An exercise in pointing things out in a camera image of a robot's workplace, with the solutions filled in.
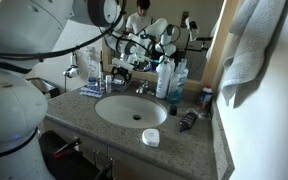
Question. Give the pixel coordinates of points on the chrome faucet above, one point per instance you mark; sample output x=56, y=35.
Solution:
x=143, y=88

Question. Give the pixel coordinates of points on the grey hanging towel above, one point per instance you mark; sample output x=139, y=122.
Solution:
x=249, y=35

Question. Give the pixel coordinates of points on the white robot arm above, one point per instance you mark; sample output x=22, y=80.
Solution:
x=29, y=29

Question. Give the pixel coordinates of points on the black lying bottle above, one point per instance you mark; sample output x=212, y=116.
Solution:
x=187, y=122

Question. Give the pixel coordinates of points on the blue mouthwash bottle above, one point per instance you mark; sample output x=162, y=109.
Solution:
x=177, y=83

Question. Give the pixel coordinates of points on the white oval sink basin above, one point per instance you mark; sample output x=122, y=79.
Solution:
x=131, y=111

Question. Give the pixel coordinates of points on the red capped white bottle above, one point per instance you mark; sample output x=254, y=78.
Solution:
x=204, y=97

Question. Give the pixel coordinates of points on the white spray bottle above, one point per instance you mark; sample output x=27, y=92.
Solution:
x=164, y=72

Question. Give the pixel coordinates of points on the white round soap box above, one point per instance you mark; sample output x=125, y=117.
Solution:
x=151, y=137

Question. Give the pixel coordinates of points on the wire basket of toiletries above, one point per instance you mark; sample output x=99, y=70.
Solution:
x=121, y=79

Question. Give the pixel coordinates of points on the small black cap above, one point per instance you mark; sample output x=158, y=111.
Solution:
x=173, y=110

